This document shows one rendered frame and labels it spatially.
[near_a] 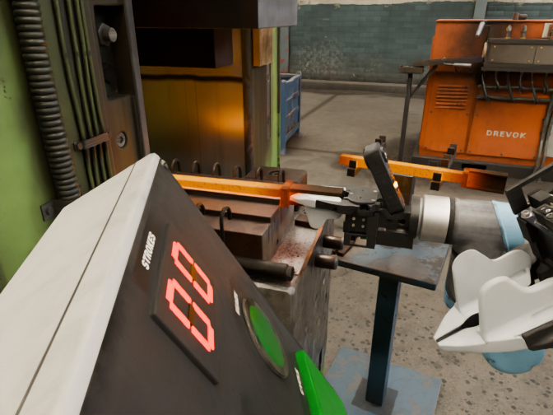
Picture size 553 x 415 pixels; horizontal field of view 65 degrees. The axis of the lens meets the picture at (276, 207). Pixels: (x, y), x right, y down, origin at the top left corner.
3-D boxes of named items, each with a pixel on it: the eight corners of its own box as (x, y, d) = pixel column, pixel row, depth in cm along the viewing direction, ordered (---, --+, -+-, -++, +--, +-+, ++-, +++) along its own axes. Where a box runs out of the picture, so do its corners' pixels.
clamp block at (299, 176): (307, 197, 97) (308, 169, 94) (298, 212, 89) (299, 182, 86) (256, 191, 100) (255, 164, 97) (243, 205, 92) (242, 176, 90)
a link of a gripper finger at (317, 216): (286, 229, 74) (340, 235, 72) (286, 197, 72) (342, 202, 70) (290, 221, 77) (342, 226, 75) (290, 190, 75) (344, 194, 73)
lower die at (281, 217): (294, 219, 86) (294, 179, 83) (262, 272, 68) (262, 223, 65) (111, 196, 97) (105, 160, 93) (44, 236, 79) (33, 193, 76)
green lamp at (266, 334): (295, 343, 31) (297, 293, 30) (278, 392, 27) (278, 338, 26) (255, 335, 32) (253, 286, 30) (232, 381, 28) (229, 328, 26)
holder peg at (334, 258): (337, 265, 81) (338, 253, 80) (336, 272, 79) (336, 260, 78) (316, 262, 82) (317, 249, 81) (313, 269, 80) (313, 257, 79)
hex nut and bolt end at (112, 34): (127, 83, 53) (118, 20, 50) (113, 86, 50) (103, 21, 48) (109, 82, 54) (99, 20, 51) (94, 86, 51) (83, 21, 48)
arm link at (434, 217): (451, 207, 65) (448, 188, 72) (419, 204, 66) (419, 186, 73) (443, 252, 68) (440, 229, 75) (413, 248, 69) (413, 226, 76)
